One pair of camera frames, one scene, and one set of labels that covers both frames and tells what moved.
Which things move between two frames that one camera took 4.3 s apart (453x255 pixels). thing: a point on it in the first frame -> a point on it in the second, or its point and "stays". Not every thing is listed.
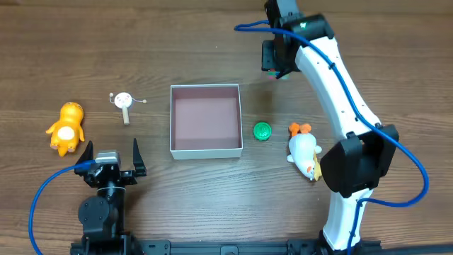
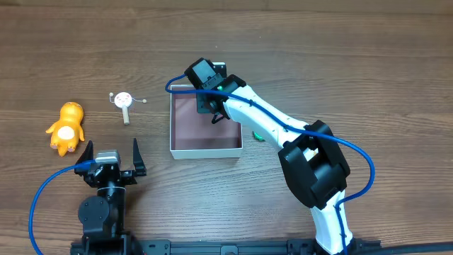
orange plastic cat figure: x=66 y=132 stays
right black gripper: x=267 y=57 -> x=206 y=104
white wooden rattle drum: x=124 y=100 stays
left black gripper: x=106 y=173 stays
